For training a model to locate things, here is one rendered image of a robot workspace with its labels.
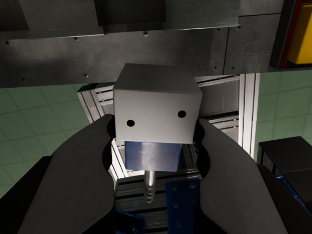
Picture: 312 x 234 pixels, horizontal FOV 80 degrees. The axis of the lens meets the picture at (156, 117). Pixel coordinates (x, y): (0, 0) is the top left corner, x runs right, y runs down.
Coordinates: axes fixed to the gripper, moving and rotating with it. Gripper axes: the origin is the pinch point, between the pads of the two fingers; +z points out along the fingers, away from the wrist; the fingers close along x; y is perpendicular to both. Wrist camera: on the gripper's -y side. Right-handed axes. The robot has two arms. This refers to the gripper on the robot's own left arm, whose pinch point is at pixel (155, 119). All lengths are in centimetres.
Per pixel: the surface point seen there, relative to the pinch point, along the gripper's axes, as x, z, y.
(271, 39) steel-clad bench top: 14.6, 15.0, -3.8
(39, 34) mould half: -9.5, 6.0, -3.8
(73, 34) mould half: -6.8, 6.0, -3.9
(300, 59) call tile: 16.5, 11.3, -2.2
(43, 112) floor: -68, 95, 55
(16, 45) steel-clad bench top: -17.6, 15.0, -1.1
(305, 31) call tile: 15.9, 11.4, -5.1
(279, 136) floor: 91, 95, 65
